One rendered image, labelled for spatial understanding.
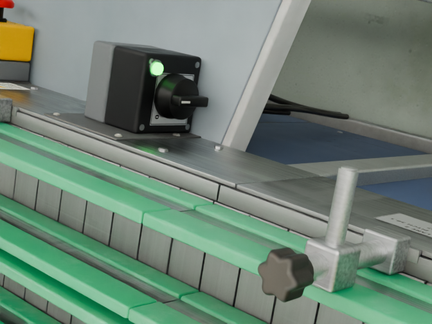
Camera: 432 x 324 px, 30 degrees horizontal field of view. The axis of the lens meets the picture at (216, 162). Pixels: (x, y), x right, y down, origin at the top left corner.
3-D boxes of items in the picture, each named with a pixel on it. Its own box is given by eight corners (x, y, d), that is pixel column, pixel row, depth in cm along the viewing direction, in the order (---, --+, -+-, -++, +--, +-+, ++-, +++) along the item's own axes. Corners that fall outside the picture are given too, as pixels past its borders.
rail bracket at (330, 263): (365, 256, 56) (243, 287, 46) (386, 154, 55) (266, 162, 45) (416, 276, 54) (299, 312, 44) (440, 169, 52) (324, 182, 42)
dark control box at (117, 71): (142, 117, 89) (81, 117, 82) (152, 45, 87) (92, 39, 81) (195, 134, 84) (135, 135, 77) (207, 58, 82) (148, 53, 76)
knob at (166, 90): (182, 117, 82) (207, 125, 80) (150, 117, 78) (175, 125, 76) (189, 74, 81) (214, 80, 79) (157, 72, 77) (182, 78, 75)
